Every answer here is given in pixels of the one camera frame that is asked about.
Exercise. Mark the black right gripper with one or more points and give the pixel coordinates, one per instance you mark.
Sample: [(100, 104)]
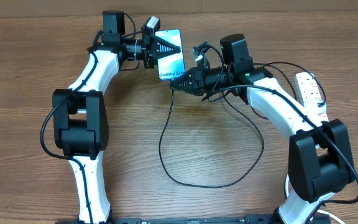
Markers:
[(199, 85)]

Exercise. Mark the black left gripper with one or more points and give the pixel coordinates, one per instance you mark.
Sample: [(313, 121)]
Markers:
[(150, 41)]

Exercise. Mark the blue Galaxy smartphone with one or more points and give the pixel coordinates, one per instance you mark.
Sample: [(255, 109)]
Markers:
[(171, 65)]

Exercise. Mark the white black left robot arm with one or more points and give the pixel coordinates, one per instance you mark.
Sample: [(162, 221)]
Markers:
[(76, 129)]

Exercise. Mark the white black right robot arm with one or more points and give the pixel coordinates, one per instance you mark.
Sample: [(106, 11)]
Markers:
[(320, 162)]

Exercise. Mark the white charger adapter plug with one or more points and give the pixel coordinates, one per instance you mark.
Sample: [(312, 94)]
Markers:
[(320, 104)]

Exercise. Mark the white power strip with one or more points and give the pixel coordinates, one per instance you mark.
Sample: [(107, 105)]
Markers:
[(310, 95)]

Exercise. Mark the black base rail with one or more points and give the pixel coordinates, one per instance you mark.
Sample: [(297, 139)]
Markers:
[(248, 219)]

